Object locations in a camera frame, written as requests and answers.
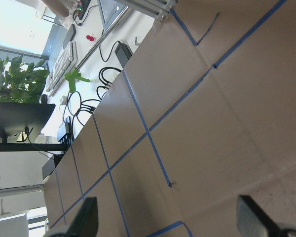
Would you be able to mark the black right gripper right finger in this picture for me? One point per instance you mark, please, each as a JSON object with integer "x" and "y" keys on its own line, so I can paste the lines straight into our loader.
{"x": 252, "y": 221}

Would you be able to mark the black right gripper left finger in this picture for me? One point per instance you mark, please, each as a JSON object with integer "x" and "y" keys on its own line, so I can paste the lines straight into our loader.
{"x": 86, "y": 222}

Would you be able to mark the black usb hub box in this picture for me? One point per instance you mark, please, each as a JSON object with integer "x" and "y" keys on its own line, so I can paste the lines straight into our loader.
{"x": 65, "y": 131}

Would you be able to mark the black computer monitor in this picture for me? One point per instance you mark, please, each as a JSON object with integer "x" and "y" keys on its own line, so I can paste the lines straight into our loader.
{"x": 21, "y": 120}

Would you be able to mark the green potted plant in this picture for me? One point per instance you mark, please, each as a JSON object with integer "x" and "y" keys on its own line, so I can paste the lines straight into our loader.
{"x": 20, "y": 82}

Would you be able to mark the white computer keyboard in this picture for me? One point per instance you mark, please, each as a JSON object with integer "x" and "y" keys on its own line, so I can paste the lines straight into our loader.
{"x": 65, "y": 63}

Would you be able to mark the black power adapter brick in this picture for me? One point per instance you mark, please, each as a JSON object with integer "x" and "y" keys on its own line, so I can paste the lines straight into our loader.
{"x": 123, "y": 53}

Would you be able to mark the red emergency stop button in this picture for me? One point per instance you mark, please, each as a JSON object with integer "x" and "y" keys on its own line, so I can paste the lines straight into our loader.
{"x": 90, "y": 38}

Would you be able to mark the blue teach pendant tablet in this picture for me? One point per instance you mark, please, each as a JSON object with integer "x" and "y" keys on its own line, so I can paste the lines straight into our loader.
{"x": 109, "y": 10}

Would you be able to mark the green-handled reacher grabber tool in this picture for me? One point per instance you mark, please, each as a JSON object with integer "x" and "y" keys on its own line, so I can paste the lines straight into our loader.
{"x": 73, "y": 76}

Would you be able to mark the aluminium frame post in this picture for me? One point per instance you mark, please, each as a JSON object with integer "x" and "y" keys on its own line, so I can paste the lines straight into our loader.
{"x": 157, "y": 9}

